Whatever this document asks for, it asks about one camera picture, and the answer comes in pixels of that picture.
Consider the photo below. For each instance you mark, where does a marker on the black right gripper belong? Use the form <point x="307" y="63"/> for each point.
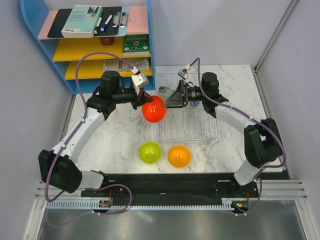
<point x="175" y="101"/>

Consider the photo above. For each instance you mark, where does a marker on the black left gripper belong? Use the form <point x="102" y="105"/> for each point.
<point x="143" y="98"/>

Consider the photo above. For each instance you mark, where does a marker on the mint green flower bowl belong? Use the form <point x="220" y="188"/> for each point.
<point x="165" y="92"/>

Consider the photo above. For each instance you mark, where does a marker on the red-orange bowl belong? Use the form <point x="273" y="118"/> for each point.
<point x="154" y="111"/>

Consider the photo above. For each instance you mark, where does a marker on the blue patterned red-inside bowl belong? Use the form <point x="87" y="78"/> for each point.
<point x="194" y="104"/>

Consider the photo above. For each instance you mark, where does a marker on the lime green bowl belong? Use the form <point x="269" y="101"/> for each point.
<point x="150" y="152"/>

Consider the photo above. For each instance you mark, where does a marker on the yellow-orange bowl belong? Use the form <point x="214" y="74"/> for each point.
<point x="179" y="156"/>

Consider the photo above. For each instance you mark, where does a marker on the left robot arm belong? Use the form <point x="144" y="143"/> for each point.
<point x="58" y="165"/>

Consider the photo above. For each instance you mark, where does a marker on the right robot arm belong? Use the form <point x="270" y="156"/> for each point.
<point x="262" y="141"/>

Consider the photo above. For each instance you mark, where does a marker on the folded newspaper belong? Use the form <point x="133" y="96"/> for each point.
<point x="142" y="64"/>

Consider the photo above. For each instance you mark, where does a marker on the green circuit board box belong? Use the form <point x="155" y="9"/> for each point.
<point x="136" y="45"/>

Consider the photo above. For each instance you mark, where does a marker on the brown small box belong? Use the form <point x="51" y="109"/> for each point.
<point x="107" y="41"/>

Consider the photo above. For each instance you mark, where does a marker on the silver clip right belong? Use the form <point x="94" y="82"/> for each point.
<point x="124" y="19"/>

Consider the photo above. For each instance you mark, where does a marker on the silver clip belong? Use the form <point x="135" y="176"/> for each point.
<point x="124" y="19"/>
<point x="116" y="19"/>

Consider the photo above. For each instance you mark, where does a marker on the blue marker pen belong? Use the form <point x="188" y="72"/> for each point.
<point x="104" y="26"/>

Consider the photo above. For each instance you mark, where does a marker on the blue shelf unit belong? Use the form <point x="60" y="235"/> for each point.
<point x="79" y="61"/>

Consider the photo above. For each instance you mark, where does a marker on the silver clip left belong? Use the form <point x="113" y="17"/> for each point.
<point x="116" y="19"/>

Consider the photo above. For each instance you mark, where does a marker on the black marker pen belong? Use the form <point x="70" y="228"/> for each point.
<point x="97" y="26"/>

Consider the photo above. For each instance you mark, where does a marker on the teal book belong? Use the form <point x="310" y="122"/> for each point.
<point x="82" y="21"/>

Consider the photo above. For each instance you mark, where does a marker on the black mat on shelf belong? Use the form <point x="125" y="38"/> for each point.
<point x="63" y="14"/>

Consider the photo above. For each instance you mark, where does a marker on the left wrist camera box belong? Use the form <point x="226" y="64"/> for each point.
<point x="139" y="81"/>

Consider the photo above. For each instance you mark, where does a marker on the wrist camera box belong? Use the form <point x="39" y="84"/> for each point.
<point x="139" y="81"/>
<point x="184" y="74"/>

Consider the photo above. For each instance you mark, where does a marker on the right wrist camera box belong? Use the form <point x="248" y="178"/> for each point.
<point x="184" y="74"/>

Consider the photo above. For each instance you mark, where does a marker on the black mounting base rail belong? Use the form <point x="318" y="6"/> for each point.
<point x="172" y="189"/>

